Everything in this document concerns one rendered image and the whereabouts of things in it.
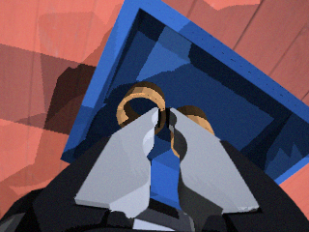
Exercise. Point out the bronze metal sleeve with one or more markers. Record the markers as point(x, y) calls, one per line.
point(195, 114)
point(145, 89)

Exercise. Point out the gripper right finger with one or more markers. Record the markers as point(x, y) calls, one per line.
point(217, 179)

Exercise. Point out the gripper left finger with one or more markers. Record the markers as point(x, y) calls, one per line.
point(113, 175)

